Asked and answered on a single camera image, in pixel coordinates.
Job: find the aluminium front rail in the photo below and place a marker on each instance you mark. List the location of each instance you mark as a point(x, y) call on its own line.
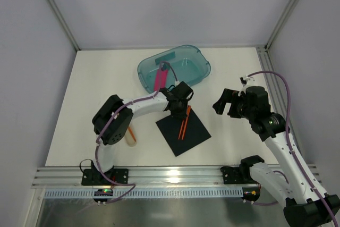
point(206, 175)

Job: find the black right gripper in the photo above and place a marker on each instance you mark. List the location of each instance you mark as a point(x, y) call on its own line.
point(231, 103)

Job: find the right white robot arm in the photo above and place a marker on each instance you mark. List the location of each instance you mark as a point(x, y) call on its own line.
point(304, 200)

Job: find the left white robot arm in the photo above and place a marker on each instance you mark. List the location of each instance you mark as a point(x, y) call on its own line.
point(111, 122)

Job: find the orange plastic knife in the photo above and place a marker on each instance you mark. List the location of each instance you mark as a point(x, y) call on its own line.
point(182, 128)

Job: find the black paper napkin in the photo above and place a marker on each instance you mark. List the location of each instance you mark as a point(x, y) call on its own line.
point(183, 135)

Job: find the orange plastic spoon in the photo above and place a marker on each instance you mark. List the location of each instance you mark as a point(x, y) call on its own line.
point(132, 135)

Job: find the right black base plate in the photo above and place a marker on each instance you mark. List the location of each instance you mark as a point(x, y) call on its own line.
point(237, 175)

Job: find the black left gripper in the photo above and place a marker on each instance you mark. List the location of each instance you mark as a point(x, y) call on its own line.
point(178, 112)

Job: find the slotted cable duct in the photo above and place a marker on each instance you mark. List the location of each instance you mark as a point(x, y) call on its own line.
point(136, 193)

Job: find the pink rolled napkin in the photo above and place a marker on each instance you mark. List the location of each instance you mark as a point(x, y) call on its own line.
point(161, 76)

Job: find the teal plastic bin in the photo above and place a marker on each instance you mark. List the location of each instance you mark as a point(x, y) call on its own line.
point(185, 63)

